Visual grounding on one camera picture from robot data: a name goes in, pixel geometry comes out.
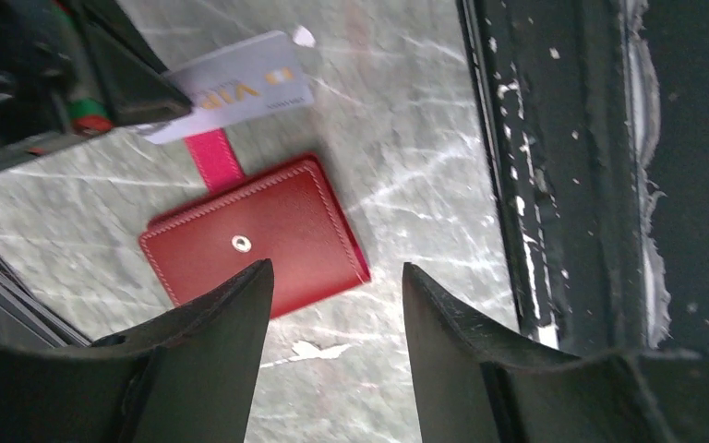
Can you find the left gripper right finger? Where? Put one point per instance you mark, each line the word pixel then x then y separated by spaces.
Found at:
pixel 477 381

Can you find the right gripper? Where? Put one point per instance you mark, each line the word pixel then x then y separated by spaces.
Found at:
pixel 52 87

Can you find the red leather card holder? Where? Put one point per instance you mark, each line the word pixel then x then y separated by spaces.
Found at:
pixel 288 214

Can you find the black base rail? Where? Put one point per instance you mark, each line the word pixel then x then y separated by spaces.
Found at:
pixel 595 117

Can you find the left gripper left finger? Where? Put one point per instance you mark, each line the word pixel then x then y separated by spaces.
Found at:
pixel 188 375

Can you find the silver credit card stack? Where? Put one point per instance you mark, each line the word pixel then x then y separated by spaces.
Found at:
pixel 243 81

